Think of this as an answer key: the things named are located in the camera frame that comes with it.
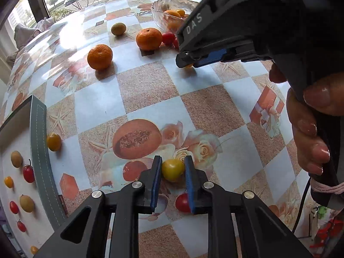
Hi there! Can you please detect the red plastic object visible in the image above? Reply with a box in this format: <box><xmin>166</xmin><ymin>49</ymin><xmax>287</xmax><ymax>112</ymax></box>
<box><xmin>309</xmin><ymin>215</ymin><xmax>344</xmax><ymax>250</ymax></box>

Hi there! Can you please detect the black cable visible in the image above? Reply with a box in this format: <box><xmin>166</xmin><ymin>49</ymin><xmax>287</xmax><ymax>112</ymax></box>
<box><xmin>292</xmin><ymin>176</ymin><xmax>312</xmax><ymax>233</ymax></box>

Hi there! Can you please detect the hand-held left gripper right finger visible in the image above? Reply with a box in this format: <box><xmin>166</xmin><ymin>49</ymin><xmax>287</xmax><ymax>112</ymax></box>
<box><xmin>184</xmin><ymin>155</ymin><xmax>312</xmax><ymax>258</ymax></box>

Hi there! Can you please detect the grey-rimmed white tray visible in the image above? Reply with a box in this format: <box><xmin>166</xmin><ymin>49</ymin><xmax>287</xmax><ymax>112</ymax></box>
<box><xmin>0</xmin><ymin>95</ymin><xmax>68</xmax><ymax>258</ymax></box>

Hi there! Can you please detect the pale crumpled cloth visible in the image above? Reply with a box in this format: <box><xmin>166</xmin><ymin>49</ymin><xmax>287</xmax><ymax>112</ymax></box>
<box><xmin>7</xmin><ymin>17</ymin><xmax>54</xmax><ymax>60</ymax></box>

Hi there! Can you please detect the pink cord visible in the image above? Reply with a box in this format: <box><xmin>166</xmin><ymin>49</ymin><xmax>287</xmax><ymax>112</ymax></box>
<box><xmin>309</xmin><ymin>180</ymin><xmax>344</xmax><ymax>194</ymax></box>

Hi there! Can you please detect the red cherry tomato with stem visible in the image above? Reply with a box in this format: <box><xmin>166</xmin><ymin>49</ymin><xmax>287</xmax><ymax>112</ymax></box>
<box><xmin>23</xmin><ymin>159</ymin><xmax>35</xmax><ymax>184</ymax></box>

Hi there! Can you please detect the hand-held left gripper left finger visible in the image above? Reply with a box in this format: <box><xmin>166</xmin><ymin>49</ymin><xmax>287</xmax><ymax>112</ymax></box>
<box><xmin>34</xmin><ymin>155</ymin><xmax>163</xmax><ymax>258</ymax></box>

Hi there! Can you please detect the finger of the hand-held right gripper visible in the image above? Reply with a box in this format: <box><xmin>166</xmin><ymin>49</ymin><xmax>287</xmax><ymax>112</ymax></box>
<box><xmin>176</xmin><ymin>49</ymin><xmax>205</xmax><ymax>69</ymax></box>
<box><xmin>193</xmin><ymin>48</ymin><xmax>242</xmax><ymax>69</ymax></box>

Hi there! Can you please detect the person's right hand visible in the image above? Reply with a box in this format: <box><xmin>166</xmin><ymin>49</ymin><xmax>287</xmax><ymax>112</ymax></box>
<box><xmin>269</xmin><ymin>63</ymin><xmax>344</xmax><ymax>176</ymax></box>

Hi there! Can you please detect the clear glass bowl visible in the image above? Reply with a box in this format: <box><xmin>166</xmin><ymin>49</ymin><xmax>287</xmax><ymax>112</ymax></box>
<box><xmin>150</xmin><ymin>0</ymin><xmax>201</xmax><ymax>34</ymax></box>

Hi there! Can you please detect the printed checkered tablecloth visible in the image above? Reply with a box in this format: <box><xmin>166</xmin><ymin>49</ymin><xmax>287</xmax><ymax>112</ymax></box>
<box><xmin>0</xmin><ymin>0</ymin><xmax>344</xmax><ymax>258</ymax></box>

